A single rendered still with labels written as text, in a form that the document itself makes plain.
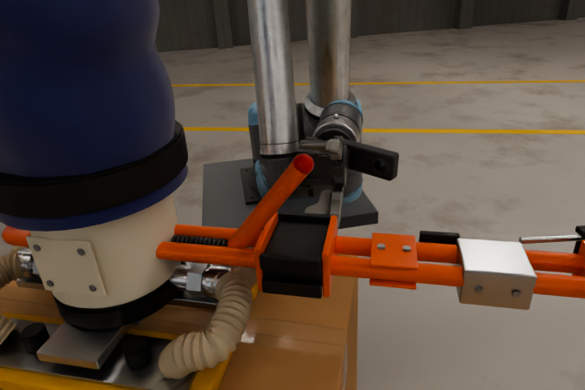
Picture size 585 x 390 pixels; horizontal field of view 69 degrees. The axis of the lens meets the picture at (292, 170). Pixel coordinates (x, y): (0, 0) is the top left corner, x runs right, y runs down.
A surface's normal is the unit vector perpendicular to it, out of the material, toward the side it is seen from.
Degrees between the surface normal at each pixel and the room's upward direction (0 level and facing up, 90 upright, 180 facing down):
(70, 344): 0
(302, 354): 0
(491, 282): 90
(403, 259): 0
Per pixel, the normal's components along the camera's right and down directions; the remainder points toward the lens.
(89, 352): -0.05, -0.90
